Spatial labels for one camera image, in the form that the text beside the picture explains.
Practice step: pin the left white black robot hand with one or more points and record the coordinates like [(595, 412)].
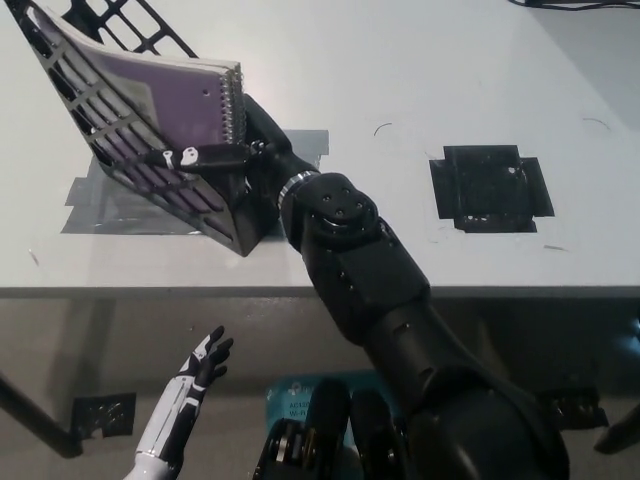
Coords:
[(187, 395)]

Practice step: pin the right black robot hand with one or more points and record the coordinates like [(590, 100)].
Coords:
[(272, 145)]

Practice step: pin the purple spiral notebook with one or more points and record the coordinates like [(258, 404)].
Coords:
[(185, 100)]

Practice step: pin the black lattice file holder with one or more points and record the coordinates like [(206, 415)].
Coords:
[(252, 220)]

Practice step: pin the black floor tape patch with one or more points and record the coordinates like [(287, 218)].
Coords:
[(102, 415), (585, 405)]

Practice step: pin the teal cardboard box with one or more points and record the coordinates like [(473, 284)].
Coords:
[(290, 400)]

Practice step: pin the black slanted table leg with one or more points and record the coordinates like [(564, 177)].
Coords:
[(620, 432), (40, 420)]

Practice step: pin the black tape square patch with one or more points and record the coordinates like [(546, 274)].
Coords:
[(487, 187)]

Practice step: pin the grey duct tape patch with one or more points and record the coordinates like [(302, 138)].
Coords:
[(125, 220)]

